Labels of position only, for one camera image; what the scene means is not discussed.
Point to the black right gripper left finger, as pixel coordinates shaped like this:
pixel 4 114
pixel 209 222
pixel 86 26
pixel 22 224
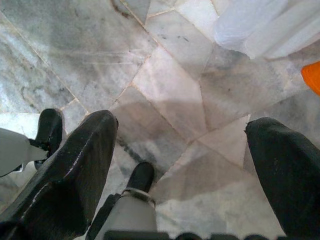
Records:
pixel 70 180

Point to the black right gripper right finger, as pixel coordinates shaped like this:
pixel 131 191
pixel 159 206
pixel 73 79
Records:
pixel 287 175

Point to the cream knit garment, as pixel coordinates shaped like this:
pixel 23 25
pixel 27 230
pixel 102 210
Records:
pixel 287 37

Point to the grey left robot leg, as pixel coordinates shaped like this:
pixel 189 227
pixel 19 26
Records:
pixel 15 152

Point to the grey robot leg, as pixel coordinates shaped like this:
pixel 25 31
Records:
pixel 15 152
pixel 135 215

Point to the grey right robot leg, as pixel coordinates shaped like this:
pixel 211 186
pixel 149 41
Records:
pixel 135 215

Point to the orange t-shirt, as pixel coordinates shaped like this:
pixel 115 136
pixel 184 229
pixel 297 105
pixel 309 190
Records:
pixel 312 77

